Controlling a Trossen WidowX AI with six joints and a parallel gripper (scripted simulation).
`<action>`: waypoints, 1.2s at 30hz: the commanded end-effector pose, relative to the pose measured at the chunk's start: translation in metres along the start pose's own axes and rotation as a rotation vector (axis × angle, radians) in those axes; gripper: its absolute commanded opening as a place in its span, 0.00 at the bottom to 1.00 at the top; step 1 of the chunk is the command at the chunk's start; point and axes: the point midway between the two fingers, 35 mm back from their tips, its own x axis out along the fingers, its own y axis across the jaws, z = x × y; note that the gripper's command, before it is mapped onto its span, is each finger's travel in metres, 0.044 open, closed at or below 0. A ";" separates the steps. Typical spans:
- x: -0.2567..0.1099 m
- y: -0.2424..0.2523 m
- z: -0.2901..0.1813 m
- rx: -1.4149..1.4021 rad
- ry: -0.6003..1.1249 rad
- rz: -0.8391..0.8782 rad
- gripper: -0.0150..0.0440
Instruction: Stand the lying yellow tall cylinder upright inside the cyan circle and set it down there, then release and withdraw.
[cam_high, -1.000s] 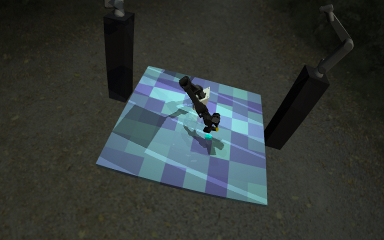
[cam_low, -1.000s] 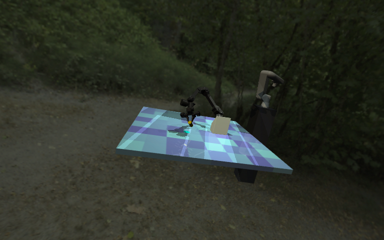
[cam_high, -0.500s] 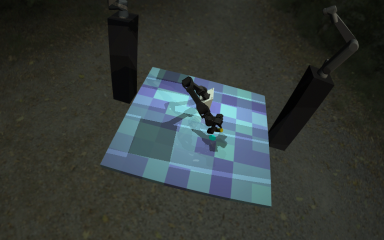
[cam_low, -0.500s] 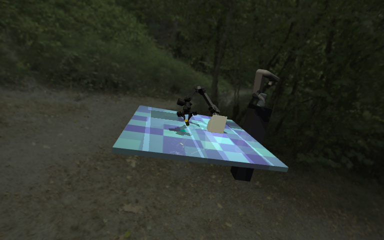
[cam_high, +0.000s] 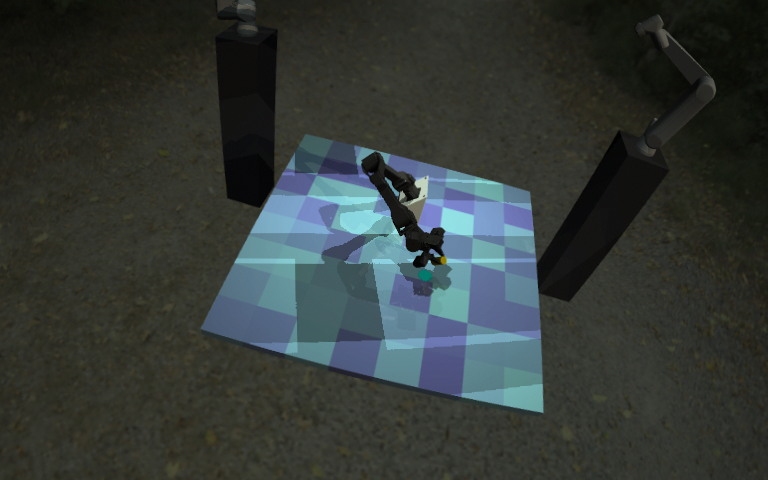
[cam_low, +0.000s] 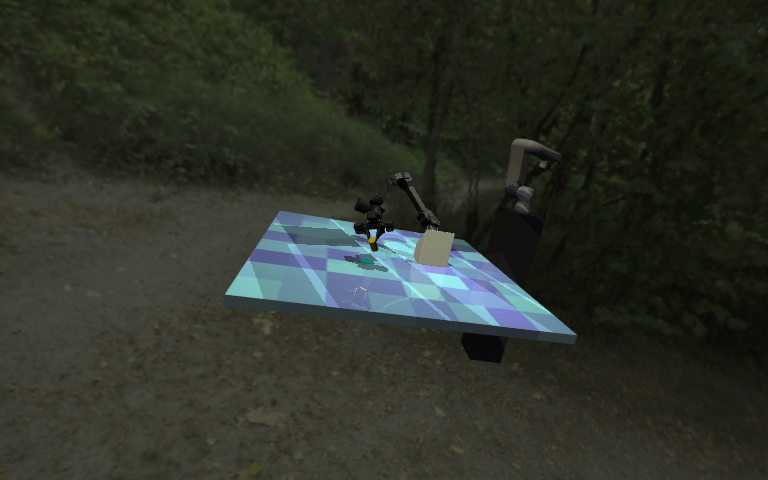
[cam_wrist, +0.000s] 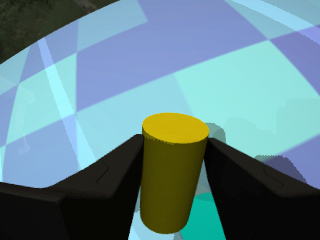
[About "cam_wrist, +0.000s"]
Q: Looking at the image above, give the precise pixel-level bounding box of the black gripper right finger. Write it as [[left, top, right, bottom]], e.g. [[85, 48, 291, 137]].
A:
[[203, 137, 320, 240]]

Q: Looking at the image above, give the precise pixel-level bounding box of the cyan circle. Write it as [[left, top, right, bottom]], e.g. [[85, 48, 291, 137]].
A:
[[181, 192, 225, 240]]

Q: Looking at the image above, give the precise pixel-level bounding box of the yellow cylinder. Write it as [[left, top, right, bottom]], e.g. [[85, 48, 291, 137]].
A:
[[140, 112, 209, 235]]

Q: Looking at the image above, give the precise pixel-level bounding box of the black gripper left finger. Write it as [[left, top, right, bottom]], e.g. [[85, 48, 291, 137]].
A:
[[0, 133, 144, 240]]

